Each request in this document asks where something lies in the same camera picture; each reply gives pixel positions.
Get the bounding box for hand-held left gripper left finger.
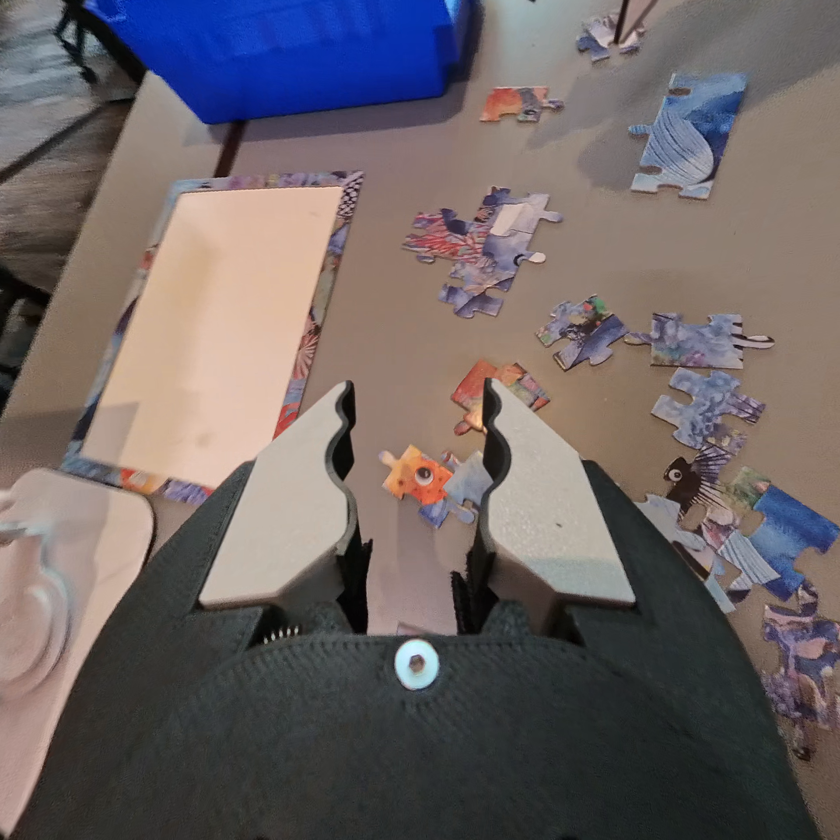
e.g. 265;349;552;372
199;381;373;634

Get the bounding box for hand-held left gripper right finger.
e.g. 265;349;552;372
450;377;637;636

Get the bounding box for urchin and green puzzle piece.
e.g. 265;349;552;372
661;444;770;522

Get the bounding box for blue and green puzzle piece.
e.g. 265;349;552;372
535;294;630;372

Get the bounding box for jigsaw puzzle pieces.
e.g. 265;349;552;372
379;12;840;762

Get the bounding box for joined blue coral puzzle section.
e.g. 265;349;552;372
402;185;564;320

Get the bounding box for joined blue whale puzzle section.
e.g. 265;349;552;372
629;72;749;201

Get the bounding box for black office chair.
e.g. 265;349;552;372
0;262;52;411

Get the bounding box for blue plastic bin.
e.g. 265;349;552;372
84;0;483;126

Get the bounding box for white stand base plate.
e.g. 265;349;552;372
0;468;156;821

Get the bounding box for puzzle frame board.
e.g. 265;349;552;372
60;171;365;506

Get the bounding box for black wheeled frame legs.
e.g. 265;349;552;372
56;0;147;85

